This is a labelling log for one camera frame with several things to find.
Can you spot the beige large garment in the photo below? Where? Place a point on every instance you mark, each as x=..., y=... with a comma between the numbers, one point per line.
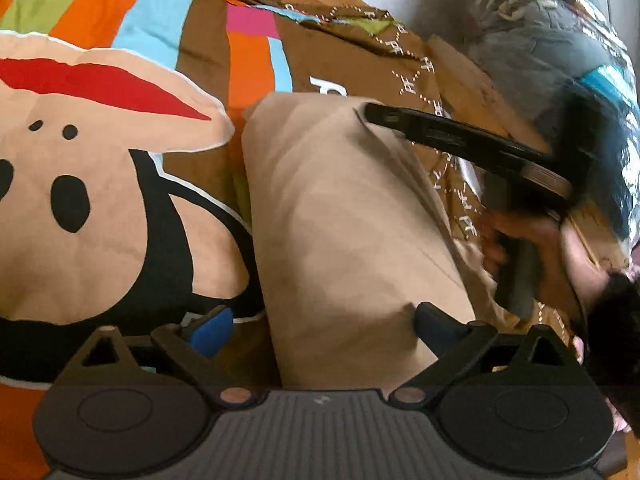
x=350, y=236

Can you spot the wooden bed frame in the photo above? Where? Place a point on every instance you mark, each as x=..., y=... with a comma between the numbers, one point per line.
x=409, y=28

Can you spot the plastic bag with bedding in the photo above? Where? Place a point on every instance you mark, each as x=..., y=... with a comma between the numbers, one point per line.
x=541, y=52

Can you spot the person's right hand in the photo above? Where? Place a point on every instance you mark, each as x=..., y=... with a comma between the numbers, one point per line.
x=569, y=281

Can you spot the colourful striped monkey bedspread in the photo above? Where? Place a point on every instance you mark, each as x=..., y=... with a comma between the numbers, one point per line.
x=125, y=206

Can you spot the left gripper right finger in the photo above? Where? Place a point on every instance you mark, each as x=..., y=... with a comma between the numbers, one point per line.
x=458, y=347

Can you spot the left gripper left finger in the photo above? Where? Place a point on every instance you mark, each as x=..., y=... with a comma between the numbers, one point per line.
x=190, y=348

